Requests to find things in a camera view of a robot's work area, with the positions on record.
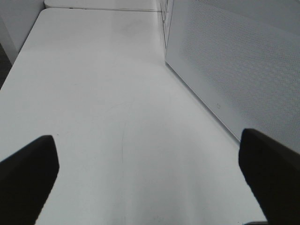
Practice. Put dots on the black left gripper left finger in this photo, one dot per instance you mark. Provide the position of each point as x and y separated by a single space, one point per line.
26 180

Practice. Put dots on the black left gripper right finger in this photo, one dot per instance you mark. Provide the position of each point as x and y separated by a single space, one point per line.
272 171

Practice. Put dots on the white microwave door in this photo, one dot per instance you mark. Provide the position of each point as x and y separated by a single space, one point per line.
242 59

